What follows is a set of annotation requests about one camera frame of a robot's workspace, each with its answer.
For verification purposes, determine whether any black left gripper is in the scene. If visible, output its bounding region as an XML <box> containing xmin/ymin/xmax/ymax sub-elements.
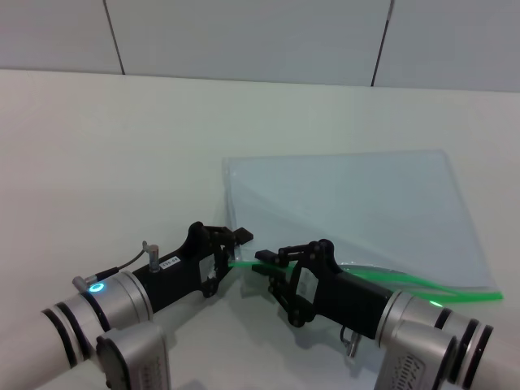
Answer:
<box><xmin>133</xmin><ymin>221</ymin><xmax>256</xmax><ymax>314</ymax></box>

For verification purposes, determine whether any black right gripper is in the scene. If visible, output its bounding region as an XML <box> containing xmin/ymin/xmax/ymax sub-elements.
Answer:
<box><xmin>254</xmin><ymin>239</ymin><xmax>397</xmax><ymax>341</ymax></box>

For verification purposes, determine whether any translucent document bag green zipper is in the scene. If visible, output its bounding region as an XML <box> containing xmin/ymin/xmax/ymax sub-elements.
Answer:
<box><xmin>221</xmin><ymin>148</ymin><xmax>505</xmax><ymax>304</ymax></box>

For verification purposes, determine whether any black cable with silver plug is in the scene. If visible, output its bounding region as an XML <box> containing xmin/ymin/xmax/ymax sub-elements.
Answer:
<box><xmin>71</xmin><ymin>241</ymin><xmax>162</xmax><ymax>292</ymax></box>
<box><xmin>339</xmin><ymin>326</ymin><xmax>362</xmax><ymax>358</ymax></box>

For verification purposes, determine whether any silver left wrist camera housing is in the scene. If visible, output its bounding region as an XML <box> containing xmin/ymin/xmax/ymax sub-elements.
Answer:
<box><xmin>95</xmin><ymin>323</ymin><xmax>174</xmax><ymax>390</ymax></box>

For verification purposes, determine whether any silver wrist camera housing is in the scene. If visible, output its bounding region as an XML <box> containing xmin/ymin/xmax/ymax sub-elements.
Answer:
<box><xmin>373</xmin><ymin>319</ymin><xmax>460</xmax><ymax>390</ymax></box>
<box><xmin>95</xmin><ymin>323</ymin><xmax>174</xmax><ymax>390</ymax></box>

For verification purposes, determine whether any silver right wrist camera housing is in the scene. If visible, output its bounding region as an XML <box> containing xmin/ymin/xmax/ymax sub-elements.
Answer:
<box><xmin>373</xmin><ymin>319</ymin><xmax>460</xmax><ymax>390</ymax></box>

